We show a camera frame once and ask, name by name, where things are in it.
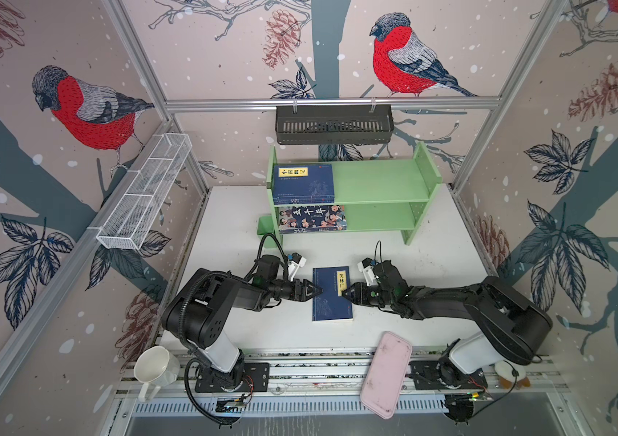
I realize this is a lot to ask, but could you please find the green wooden shelf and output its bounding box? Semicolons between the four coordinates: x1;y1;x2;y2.
266;144;443;245

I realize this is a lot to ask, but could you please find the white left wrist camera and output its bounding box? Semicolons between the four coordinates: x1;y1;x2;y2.
287;253;307;282

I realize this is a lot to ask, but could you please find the small green pen box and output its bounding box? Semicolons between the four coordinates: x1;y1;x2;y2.
256;215;275;238

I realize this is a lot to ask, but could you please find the pink plastic tray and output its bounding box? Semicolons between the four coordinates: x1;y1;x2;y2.
360;332;412;420

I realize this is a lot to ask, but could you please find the white wire mesh basket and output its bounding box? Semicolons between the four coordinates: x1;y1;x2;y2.
96;133;192;250

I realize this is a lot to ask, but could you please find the small plush toy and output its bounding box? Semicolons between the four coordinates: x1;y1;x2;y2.
493;361;532;390

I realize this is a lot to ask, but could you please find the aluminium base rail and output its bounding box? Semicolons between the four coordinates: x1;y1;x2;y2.
106;348;561;418

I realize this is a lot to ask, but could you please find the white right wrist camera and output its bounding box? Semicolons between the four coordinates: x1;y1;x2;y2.
358;258;378;287

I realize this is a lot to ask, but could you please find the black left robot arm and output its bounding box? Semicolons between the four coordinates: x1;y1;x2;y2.
161;233;323;393

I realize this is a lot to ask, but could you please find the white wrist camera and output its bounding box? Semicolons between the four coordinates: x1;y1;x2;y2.
287;253;307;282
358;258;378;287

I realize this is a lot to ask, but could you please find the white mug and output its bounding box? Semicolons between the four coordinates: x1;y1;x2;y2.
134;346;181;403

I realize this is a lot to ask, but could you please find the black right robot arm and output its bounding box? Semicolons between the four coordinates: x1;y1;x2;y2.
340;259;552;389

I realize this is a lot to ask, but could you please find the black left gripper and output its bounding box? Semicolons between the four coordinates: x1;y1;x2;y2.
268;279;322;303

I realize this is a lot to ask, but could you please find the colourful illustrated thick book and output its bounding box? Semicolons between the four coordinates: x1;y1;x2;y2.
278;205;348;234

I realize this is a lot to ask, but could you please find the black hanging basket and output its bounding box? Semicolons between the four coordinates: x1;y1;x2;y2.
275;105;394;145

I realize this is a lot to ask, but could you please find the blue book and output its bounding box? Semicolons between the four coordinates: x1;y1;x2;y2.
312;266;354;322
271;163;335;205

